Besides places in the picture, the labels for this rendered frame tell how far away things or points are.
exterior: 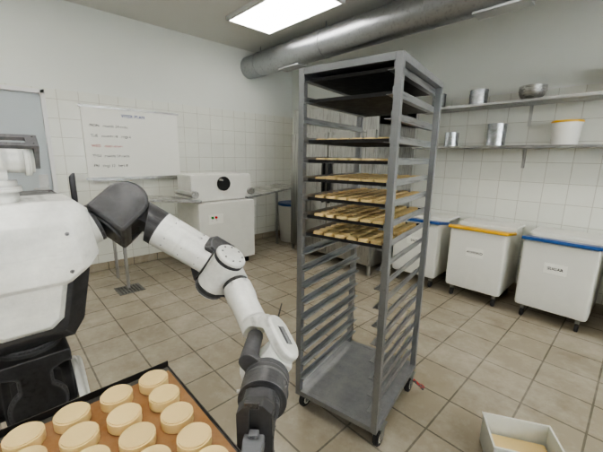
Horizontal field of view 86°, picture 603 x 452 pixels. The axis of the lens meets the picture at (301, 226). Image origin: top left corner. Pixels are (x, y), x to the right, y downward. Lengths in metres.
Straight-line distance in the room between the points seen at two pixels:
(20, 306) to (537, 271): 3.43
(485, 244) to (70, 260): 3.33
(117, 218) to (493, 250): 3.25
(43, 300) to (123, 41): 4.25
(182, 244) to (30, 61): 3.92
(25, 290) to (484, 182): 4.03
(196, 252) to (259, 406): 0.42
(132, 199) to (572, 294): 3.32
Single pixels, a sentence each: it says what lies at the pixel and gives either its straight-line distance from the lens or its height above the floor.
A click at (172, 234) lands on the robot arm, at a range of 0.84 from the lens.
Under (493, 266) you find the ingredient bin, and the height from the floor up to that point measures 0.42.
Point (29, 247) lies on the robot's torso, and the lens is 0.78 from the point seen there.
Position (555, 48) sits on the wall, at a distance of 4.22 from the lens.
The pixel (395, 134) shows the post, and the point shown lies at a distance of 1.37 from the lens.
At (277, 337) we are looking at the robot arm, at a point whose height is 1.06.
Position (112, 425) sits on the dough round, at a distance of 0.65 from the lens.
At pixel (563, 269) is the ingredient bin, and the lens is 3.49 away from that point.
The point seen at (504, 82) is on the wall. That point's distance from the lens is 4.26.
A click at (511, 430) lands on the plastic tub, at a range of 2.20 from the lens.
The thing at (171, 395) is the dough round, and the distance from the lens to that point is 0.67.
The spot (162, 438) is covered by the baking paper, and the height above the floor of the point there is 1.00.
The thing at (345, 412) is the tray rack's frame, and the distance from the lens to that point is 1.93.
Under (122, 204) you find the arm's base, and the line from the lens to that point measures 0.85.
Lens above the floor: 1.43
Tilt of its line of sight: 12 degrees down
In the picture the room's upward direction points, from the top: 1 degrees clockwise
